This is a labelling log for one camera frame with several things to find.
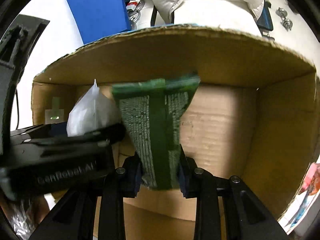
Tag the white plastic bag pillow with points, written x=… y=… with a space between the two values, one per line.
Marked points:
x=92 y=112

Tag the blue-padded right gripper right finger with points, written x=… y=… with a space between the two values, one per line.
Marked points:
x=246 y=217

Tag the small chrome dumbbell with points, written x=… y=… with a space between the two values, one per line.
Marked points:
x=286 y=23

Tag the green snack packet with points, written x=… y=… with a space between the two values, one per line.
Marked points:
x=151 y=113

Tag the cream upholstered chair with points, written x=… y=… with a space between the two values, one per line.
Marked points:
x=208 y=13

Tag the open cardboard box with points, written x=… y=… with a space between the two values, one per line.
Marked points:
x=255 y=113

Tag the black weight bench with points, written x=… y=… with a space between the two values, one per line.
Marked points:
x=264 y=22

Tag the red snack packet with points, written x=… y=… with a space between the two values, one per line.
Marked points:
x=311 y=180

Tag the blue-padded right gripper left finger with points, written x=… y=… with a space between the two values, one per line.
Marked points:
x=74 y=214

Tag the blue folded mat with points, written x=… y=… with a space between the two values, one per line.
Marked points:
x=96 y=19

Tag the floral white tablecloth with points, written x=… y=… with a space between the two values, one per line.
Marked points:
x=297 y=210

